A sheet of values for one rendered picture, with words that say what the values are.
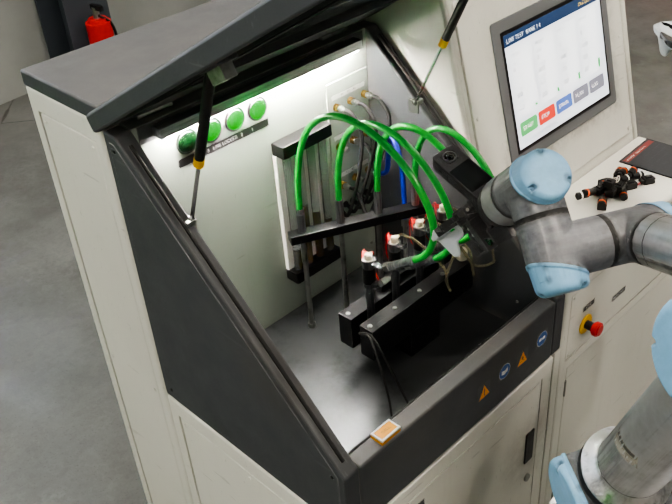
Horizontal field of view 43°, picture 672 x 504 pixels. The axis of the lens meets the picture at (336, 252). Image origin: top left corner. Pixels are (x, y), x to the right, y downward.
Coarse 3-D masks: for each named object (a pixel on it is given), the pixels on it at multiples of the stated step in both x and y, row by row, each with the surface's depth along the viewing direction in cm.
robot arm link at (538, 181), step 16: (528, 160) 113; (544, 160) 113; (560, 160) 113; (496, 176) 123; (512, 176) 115; (528, 176) 112; (544, 176) 113; (560, 176) 113; (496, 192) 120; (512, 192) 116; (528, 192) 113; (544, 192) 112; (560, 192) 113; (496, 208) 122; (512, 208) 117; (528, 208) 114; (544, 208) 114
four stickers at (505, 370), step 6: (546, 330) 189; (540, 336) 187; (546, 336) 190; (540, 342) 189; (528, 348) 185; (522, 354) 184; (510, 360) 181; (522, 360) 185; (504, 366) 180; (504, 372) 181; (486, 384) 177; (480, 390) 176; (486, 390) 178; (480, 396) 177
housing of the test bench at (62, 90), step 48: (240, 0) 197; (96, 48) 178; (144, 48) 176; (48, 96) 167; (96, 96) 158; (48, 144) 178; (96, 144) 161; (96, 192) 172; (96, 240) 183; (96, 288) 196; (144, 336) 189; (144, 384) 203; (144, 432) 219; (144, 480) 238
